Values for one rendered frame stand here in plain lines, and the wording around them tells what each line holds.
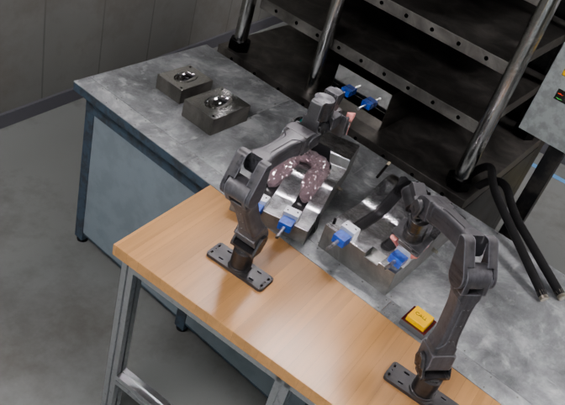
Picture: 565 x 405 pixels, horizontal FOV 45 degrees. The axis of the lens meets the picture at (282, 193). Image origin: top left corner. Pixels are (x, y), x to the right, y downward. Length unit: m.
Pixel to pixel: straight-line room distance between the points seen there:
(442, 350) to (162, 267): 0.78
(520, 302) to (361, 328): 0.59
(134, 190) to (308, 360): 1.14
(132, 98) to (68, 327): 0.91
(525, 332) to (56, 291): 1.78
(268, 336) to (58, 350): 1.11
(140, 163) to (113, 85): 0.32
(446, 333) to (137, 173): 1.37
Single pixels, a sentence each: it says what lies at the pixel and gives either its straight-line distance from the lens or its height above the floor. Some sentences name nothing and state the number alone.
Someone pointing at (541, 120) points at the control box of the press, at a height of 1.14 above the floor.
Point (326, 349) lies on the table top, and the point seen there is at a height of 0.80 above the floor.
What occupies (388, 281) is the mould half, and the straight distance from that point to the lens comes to 2.03.
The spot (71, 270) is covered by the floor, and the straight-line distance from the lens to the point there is 3.01.
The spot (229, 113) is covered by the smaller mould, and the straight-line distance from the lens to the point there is 2.49.
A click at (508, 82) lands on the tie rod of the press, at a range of 2.48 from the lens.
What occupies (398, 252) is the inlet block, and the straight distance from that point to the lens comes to 2.01.
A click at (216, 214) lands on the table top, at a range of 2.13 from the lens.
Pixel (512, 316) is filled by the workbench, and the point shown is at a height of 0.80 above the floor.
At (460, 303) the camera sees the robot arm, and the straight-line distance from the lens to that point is 1.66.
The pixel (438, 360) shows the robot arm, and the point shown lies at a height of 0.94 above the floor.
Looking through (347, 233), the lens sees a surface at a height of 0.90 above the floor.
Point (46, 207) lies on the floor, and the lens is 3.30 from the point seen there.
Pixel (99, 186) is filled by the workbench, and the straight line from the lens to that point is 2.84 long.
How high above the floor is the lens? 2.15
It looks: 36 degrees down
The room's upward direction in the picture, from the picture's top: 18 degrees clockwise
